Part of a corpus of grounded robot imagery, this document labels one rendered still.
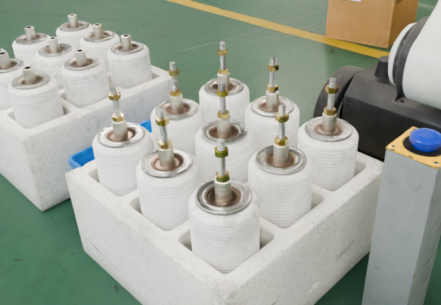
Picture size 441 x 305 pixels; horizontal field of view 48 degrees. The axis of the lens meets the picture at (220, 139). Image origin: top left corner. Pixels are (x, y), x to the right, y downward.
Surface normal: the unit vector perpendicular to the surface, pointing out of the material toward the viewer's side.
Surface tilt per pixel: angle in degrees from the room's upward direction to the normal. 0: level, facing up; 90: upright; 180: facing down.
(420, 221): 90
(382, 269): 90
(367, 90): 46
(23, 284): 0
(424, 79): 92
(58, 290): 0
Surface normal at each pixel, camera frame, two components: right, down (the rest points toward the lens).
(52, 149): 0.70, 0.35
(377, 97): -0.54, -0.32
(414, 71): -0.71, 0.28
